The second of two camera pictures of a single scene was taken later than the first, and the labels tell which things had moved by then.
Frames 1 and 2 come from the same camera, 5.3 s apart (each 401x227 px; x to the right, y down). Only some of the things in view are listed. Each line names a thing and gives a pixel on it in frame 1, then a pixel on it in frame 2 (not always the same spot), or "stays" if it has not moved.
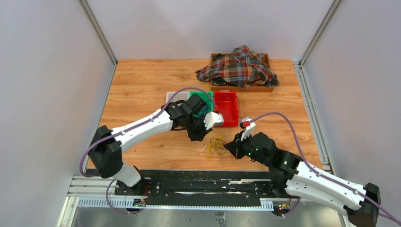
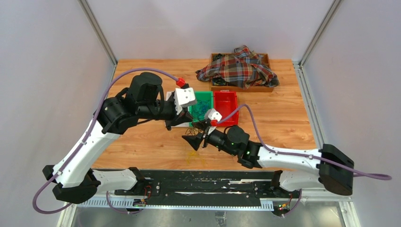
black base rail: [204, 187] stays
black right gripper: [234, 147] to [195, 141]
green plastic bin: [207, 96] stays
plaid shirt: [244, 68] stays
